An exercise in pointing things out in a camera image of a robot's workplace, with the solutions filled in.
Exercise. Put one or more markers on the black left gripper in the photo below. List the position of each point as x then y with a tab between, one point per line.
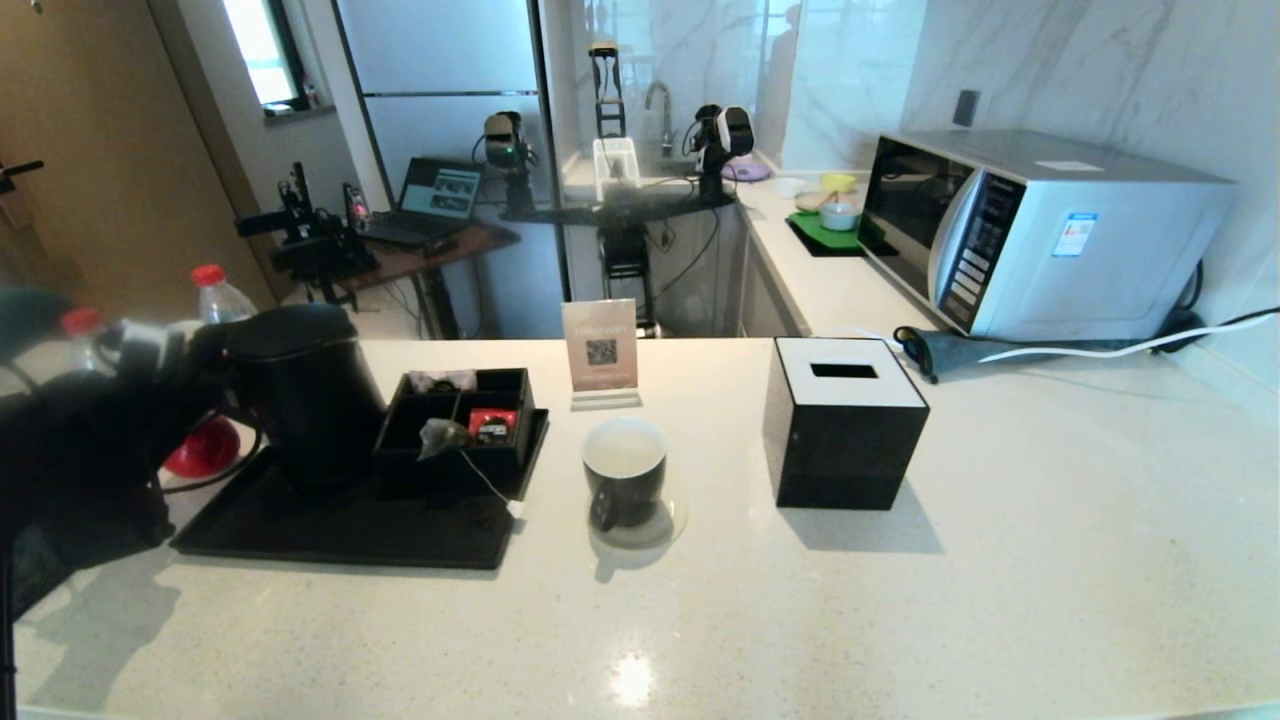
210	370

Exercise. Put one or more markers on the black electric kettle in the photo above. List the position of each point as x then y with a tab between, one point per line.
310	400

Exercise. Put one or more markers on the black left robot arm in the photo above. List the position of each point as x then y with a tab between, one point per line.
70	470

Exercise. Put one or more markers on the water bottle white band label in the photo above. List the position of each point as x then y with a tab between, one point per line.
222	298

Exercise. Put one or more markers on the red toy apple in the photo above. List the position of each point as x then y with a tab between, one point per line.
205	455

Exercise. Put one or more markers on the water bottle mountain logo label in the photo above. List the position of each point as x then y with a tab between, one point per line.
82	325

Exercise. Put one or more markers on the black serving tray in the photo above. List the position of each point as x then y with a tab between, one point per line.
350	530

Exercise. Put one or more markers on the upright red lit device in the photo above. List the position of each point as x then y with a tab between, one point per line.
356	208

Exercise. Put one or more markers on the white sachets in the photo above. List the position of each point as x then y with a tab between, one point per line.
440	380

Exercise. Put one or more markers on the brown wooden desk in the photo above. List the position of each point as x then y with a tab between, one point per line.
430	262

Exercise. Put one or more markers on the black computer mouse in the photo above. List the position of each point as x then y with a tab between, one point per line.
440	247

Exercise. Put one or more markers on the open laptop computer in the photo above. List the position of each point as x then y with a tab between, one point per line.
430	200

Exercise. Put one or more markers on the red sachet packet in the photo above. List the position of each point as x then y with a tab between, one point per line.
492	425

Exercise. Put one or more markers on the black compartment organizer box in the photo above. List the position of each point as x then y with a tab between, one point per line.
500	455

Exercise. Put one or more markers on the bright window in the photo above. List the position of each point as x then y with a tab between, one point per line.
262	50

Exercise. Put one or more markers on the QR code sign stand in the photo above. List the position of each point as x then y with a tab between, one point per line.
600	345

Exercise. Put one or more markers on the black mug white inside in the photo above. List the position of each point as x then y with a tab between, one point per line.
625	490

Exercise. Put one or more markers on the white dish rack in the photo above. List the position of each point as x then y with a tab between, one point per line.
615	165

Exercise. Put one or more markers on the clear glass coaster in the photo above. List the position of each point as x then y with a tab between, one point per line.
672	520

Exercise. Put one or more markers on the chrome sink faucet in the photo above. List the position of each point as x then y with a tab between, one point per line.
662	110

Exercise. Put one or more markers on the purple plate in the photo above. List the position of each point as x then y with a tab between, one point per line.
748	172

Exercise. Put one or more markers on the green mat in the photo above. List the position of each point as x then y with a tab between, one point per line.
815	238

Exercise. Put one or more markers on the black tissue box white lid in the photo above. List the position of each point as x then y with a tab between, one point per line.
840	440

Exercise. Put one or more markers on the grey bowl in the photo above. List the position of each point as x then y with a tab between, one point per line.
838	218

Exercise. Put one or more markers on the yellow bowl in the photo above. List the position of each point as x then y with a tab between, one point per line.
838	183

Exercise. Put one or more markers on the dark grey fabric pouch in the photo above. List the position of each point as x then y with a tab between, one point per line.
950	352

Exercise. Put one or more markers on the silver microwave oven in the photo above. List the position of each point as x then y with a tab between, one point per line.
1100	250

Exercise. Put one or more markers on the dark wall switch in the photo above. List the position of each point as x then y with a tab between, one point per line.
966	108

